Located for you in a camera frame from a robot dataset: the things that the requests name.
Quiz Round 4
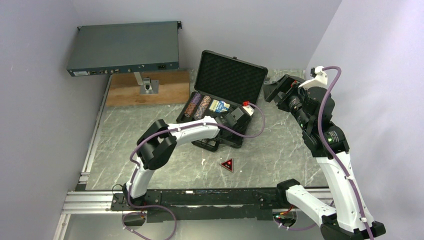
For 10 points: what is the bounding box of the red handled clamp tool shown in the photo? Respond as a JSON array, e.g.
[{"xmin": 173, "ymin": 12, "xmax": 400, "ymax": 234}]
[{"xmin": 264, "ymin": 77, "xmax": 275, "ymax": 85}]

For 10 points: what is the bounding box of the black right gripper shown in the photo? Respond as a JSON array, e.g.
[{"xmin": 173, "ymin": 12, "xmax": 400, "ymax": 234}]
[{"xmin": 262, "ymin": 73, "xmax": 312, "ymax": 130}]

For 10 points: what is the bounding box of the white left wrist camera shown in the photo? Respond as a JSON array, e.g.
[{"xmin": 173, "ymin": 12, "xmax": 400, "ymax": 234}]
[{"xmin": 242, "ymin": 101, "xmax": 255, "ymax": 117}]

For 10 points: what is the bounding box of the grey metal stand bracket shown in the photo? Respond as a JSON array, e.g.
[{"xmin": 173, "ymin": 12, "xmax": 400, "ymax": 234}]
[{"xmin": 133, "ymin": 72, "xmax": 160, "ymax": 95}]

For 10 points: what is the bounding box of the grey network switch box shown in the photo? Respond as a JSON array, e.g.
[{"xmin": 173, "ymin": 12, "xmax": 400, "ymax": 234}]
[{"xmin": 66, "ymin": 20, "xmax": 182, "ymax": 77}]

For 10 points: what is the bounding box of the wooden board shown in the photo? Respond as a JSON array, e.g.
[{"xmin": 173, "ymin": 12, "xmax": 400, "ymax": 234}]
[{"xmin": 105, "ymin": 70, "xmax": 190, "ymax": 107}]

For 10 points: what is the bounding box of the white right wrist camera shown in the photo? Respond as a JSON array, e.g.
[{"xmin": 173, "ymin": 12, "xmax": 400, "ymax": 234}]
[{"xmin": 298, "ymin": 66, "xmax": 328, "ymax": 90}]

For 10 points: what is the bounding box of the blue card deck box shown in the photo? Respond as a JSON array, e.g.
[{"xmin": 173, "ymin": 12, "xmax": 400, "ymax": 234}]
[{"xmin": 208, "ymin": 99, "xmax": 231, "ymax": 113}]

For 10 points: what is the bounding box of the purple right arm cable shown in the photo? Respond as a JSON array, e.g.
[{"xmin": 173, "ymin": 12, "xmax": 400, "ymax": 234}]
[{"xmin": 273, "ymin": 65, "xmax": 375, "ymax": 240}]

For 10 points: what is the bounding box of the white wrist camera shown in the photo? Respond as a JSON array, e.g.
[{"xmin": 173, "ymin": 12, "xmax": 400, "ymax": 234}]
[
  {"xmin": 298, "ymin": 66, "xmax": 328, "ymax": 90},
  {"xmin": 242, "ymin": 101, "xmax": 255, "ymax": 117}
]

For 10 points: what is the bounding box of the black poker set case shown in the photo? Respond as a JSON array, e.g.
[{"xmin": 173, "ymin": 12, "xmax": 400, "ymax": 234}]
[{"xmin": 176, "ymin": 50, "xmax": 268, "ymax": 152}]

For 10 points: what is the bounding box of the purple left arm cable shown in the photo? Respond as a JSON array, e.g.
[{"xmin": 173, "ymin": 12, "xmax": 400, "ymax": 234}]
[{"xmin": 121, "ymin": 101, "xmax": 267, "ymax": 240}]

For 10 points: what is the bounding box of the purple chip stack in case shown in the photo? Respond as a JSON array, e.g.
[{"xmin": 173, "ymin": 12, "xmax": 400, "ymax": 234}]
[{"xmin": 190, "ymin": 92, "xmax": 202, "ymax": 106}]

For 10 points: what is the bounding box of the red triangular dealer button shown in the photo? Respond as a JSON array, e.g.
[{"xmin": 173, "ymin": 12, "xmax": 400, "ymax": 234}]
[{"xmin": 220, "ymin": 158, "xmax": 234, "ymax": 173}]

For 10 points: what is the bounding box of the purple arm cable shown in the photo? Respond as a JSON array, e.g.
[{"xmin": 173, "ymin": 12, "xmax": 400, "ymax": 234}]
[
  {"xmin": 121, "ymin": 101, "xmax": 267, "ymax": 240},
  {"xmin": 273, "ymin": 65, "xmax": 375, "ymax": 240}
]

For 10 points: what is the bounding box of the orange black chip stack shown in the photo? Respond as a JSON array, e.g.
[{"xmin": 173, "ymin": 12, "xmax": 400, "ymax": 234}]
[{"xmin": 184, "ymin": 102, "xmax": 197, "ymax": 118}]

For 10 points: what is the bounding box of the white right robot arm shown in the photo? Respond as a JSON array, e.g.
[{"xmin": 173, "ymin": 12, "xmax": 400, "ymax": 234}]
[{"xmin": 263, "ymin": 74, "xmax": 386, "ymax": 240}]

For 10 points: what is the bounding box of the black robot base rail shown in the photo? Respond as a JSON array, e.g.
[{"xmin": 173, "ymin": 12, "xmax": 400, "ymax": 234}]
[{"xmin": 110, "ymin": 187, "xmax": 296, "ymax": 223}]

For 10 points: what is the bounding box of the orange blue chip stack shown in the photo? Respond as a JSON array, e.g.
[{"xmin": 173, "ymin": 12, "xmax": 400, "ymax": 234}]
[
  {"xmin": 199, "ymin": 96, "xmax": 211, "ymax": 108},
  {"xmin": 193, "ymin": 105, "xmax": 207, "ymax": 120}
]

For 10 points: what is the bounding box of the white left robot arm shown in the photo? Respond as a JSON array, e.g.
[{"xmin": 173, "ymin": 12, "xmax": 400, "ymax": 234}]
[{"xmin": 123, "ymin": 106, "xmax": 254, "ymax": 210}]

